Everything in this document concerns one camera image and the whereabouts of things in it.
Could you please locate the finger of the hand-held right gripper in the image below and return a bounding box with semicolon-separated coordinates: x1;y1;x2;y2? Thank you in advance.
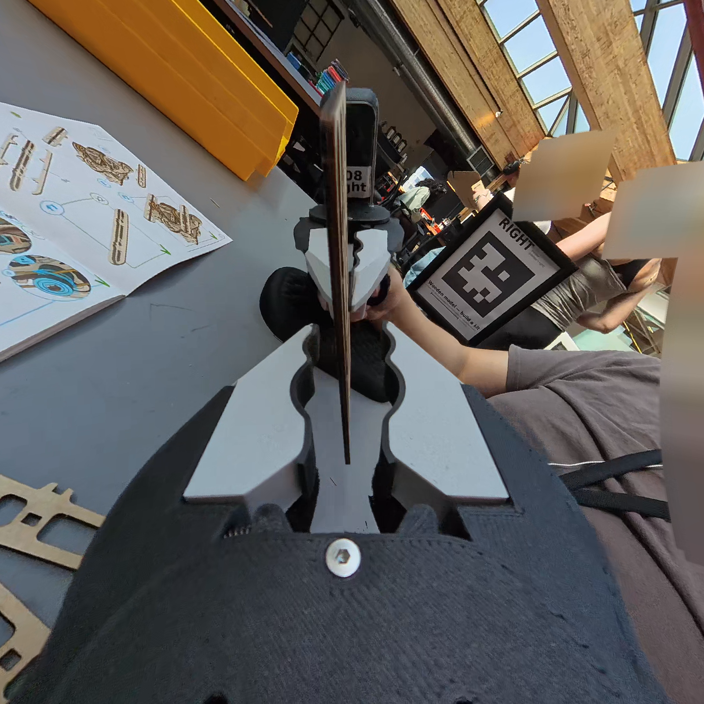
304;225;332;313
349;228;393;324

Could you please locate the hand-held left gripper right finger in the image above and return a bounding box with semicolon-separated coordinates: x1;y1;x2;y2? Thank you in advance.
381;322;510;513

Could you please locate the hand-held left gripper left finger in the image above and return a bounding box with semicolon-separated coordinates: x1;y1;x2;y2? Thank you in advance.
183;323;321;513

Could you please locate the wooden parts sheet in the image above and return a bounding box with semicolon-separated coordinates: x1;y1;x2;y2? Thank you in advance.
319;81;353;465

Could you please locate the person's right forearm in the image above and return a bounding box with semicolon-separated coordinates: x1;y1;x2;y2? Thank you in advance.
385;291;512;399

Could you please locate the person's right hand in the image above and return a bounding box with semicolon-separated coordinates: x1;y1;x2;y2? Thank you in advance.
362;268;410;325

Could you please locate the black textured round stand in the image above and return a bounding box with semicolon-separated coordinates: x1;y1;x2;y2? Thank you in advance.
258;267;402;405

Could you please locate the brown cardboard box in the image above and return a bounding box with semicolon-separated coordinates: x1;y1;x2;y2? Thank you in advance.
447;169;496;209

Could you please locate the black framed marker sign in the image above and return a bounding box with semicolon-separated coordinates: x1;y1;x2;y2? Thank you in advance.
406;192;579;348

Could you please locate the yellow plastic bin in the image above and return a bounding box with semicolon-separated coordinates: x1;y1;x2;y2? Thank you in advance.
27;0;300;182

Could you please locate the instruction booklet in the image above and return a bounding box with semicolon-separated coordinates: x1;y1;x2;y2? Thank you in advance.
0;102;234;364

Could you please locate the skylight window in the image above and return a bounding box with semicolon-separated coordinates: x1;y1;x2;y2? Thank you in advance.
477;0;704;161

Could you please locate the metal ventilation duct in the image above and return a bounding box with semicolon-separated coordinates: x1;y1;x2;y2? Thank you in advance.
352;0;480;157

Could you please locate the black harness strap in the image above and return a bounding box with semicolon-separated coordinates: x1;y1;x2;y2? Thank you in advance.
560;449;664;492
572;487;673;523

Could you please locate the wooden cutout frame sheet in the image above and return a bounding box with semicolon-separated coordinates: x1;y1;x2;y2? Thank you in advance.
0;474;106;571
0;582;51;685

